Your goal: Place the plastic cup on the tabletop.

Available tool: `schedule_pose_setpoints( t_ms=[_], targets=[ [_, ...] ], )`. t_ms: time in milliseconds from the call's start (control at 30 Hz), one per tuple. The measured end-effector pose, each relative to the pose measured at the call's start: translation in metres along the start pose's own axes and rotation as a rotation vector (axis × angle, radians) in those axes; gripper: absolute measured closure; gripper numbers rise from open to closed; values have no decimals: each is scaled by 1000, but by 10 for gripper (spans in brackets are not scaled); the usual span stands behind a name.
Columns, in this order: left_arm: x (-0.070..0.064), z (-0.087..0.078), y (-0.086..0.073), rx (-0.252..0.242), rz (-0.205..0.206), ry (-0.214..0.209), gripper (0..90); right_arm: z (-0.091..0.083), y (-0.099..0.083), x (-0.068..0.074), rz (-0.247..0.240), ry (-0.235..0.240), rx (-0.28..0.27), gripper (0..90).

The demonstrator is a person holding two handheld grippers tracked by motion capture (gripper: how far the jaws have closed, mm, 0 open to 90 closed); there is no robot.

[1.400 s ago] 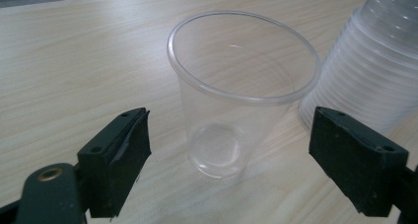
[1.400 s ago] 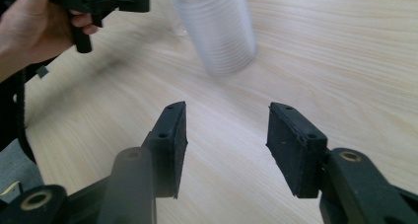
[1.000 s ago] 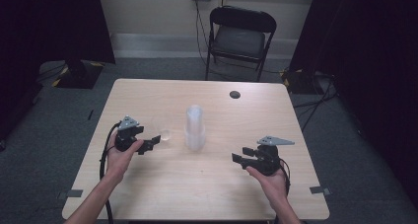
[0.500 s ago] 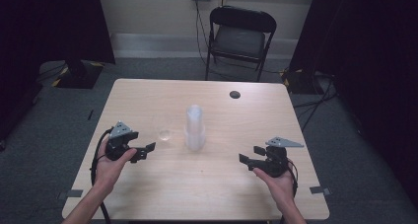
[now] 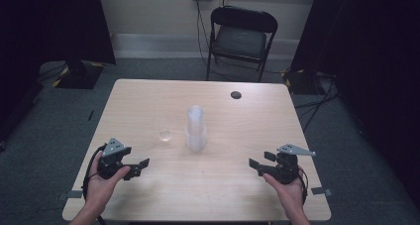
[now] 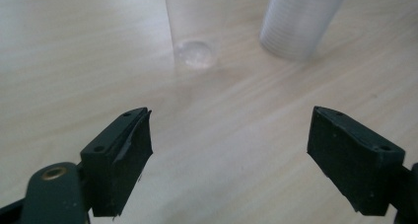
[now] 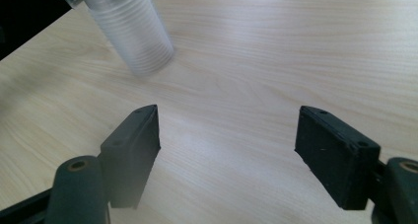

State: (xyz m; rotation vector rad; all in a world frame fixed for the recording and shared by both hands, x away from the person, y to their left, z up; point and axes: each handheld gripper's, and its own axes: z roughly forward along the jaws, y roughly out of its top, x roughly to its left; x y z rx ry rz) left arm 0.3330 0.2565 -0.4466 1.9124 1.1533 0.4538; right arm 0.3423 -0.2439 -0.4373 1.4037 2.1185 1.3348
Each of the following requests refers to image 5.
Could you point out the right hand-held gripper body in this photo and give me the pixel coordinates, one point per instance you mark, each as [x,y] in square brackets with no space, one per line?
[284,167]

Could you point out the person's right hand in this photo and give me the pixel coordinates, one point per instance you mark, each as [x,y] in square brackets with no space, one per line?
[290,195]

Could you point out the black curtain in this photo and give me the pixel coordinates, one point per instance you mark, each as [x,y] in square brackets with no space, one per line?
[49,26]
[369,69]

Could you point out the black stand base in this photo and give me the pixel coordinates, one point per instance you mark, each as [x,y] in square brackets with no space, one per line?
[298,81]
[79,74]

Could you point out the stack of clear plastic cups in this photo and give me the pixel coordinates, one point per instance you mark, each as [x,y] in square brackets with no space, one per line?
[196,132]

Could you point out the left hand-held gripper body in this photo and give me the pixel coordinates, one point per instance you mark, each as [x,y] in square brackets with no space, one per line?
[114,159]

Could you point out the grey tape strip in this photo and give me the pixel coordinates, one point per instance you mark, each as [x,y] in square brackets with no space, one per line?
[71,194]
[322,191]

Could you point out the single clear plastic cup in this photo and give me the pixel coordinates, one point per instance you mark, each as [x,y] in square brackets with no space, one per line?
[165,135]

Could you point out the black folding chair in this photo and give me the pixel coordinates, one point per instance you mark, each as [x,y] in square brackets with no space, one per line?
[241,40]

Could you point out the person's left hand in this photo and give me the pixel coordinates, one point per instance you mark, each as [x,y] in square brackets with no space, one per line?
[102,185]

